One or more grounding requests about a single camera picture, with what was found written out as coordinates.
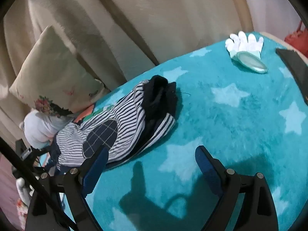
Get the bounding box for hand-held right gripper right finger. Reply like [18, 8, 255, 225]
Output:
[195, 146, 280, 231]

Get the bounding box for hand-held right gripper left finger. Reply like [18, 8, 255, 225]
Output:
[25, 146, 110, 231]

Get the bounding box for navy striped pants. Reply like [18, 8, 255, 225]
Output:
[50, 75, 183, 174]

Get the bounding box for white bundled cloth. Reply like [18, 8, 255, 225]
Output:
[20, 111, 73, 150]

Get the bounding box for small white object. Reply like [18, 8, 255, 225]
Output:
[16, 177, 33, 205]

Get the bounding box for teal printed plush blanket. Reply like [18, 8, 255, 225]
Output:
[60, 31, 308, 231]

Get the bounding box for beige floral print cushion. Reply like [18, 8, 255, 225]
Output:
[9, 25, 110, 116]

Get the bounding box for teal oval case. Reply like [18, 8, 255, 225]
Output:
[231, 51, 269, 74]

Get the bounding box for white glove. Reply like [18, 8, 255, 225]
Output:
[225, 31, 264, 59]

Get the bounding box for dark phone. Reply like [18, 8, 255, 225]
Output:
[275, 48, 308, 105]

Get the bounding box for red bag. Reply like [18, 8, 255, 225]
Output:
[284, 20, 308, 51]

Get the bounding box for beige covered sofa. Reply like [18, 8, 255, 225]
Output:
[0, 0, 253, 150]

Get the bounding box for black cable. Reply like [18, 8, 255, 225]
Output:
[0, 137, 75, 231]

